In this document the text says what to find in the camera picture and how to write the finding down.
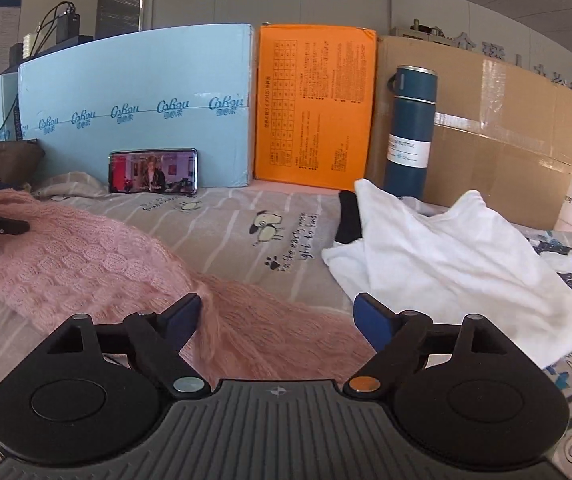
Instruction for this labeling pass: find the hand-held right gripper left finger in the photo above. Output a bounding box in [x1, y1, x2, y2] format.
[46, 292, 207, 403]

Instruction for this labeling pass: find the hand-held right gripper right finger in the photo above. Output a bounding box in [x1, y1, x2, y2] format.
[347, 291, 512, 404]

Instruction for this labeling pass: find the pink knitted sweater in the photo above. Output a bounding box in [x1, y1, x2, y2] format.
[0, 189, 373, 382]

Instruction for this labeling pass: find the brown pouch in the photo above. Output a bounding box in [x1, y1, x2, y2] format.
[0, 141, 46, 192]

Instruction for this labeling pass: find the white t-shirt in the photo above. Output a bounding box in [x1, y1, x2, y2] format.
[322, 178, 572, 369]

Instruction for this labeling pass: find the black cloth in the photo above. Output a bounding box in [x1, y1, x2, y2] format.
[335, 190, 365, 247]

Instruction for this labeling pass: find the black smartphone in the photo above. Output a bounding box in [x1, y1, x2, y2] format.
[108, 147, 199, 196]

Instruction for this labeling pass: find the large light blue cardboard box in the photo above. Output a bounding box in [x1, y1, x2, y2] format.
[17, 23, 256, 192]

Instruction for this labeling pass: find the dark blue thermos bottle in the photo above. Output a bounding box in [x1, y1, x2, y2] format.
[383, 65, 437, 199]

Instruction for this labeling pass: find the orange cardboard box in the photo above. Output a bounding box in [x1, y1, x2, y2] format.
[253, 23, 378, 184]

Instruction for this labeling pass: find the brown taped cardboard box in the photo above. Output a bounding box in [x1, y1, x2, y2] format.
[365, 35, 572, 231]

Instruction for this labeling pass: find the grey window blind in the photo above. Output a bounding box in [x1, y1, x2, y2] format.
[94, 0, 145, 41]

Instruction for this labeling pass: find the black cable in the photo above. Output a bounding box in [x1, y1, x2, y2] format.
[0, 82, 21, 142]

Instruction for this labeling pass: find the black device with cables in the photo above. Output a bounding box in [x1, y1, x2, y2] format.
[8, 2, 95, 67]

